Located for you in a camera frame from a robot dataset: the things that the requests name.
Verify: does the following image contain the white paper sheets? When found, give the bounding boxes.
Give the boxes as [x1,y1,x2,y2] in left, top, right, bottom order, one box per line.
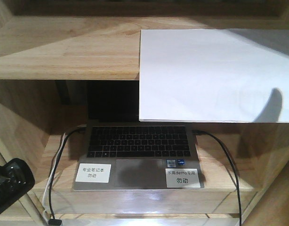
[139,29,289,123]

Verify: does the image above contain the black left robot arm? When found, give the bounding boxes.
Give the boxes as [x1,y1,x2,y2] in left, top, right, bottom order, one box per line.
[0,158,35,214]

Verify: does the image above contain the silver laptop black keyboard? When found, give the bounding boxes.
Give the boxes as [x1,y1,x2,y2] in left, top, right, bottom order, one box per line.
[73,81,204,191]

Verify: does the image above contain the white label right palmrest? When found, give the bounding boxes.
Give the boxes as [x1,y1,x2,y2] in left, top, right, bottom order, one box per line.
[165,169,201,188]

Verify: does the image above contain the white label palmrest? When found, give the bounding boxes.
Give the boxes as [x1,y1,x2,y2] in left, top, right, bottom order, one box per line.
[75,163,111,183]
[165,169,201,188]

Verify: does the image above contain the white label left palmrest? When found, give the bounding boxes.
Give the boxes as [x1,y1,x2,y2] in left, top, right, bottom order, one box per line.
[75,163,111,183]

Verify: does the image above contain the wooden shelf unit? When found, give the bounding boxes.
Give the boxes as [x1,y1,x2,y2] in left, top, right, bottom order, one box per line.
[0,0,289,226]

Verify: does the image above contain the black cable right of laptop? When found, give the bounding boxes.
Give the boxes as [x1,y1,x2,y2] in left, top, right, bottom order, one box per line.
[192,129,243,226]

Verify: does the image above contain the black cable of laptop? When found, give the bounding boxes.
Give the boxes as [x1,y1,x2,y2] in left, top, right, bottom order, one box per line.
[192,129,243,226]
[48,127,85,226]

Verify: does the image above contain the white cable left of laptop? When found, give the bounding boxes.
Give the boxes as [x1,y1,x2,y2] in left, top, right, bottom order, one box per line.
[41,133,67,223]

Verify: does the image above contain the black cable left of laptop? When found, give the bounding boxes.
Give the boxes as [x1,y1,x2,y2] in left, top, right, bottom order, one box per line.
[48,127,85,226]

